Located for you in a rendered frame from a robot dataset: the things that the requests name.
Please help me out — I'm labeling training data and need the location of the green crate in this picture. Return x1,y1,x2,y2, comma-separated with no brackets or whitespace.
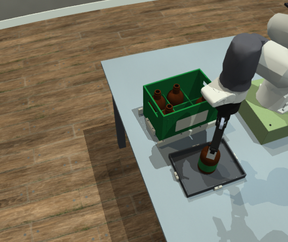
143,69,218,141

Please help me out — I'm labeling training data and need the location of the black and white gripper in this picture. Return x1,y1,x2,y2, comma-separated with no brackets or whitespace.
206,102,241,160

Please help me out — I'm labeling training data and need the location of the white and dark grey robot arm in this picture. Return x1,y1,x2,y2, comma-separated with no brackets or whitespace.
201,13,288,114

